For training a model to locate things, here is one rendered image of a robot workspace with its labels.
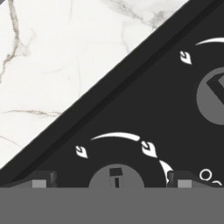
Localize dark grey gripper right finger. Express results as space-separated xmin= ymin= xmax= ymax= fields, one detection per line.
xmin=167 ymin=170 xmax=223 ymax=189

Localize grey stove knob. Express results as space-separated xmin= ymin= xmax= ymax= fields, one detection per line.
xmin=195 ymin=66 xmax=224 ymax=126
xmin=87 ymin=163 xmax=145 ymax=189

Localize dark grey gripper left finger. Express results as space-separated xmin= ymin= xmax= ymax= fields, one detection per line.
xmin=2 ymin=171 xmax=58 ymax=189

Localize black stove hob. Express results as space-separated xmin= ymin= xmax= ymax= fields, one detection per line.
xmin=0 ymin=0 xmax=224 ymax=189

